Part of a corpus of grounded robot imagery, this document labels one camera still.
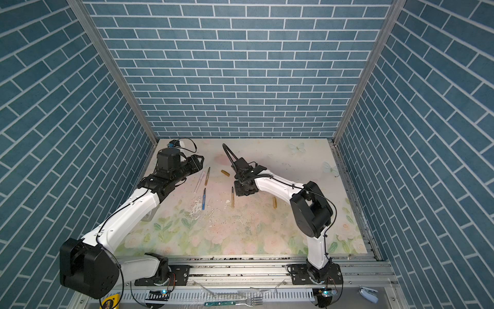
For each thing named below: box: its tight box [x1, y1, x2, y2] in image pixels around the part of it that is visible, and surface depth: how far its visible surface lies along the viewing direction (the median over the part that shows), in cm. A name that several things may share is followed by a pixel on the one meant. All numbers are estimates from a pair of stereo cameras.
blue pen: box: [201, 187, 207, 211], surface depth 96 cm
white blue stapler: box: [358, 285, 379, 304], surface depth 71 cm
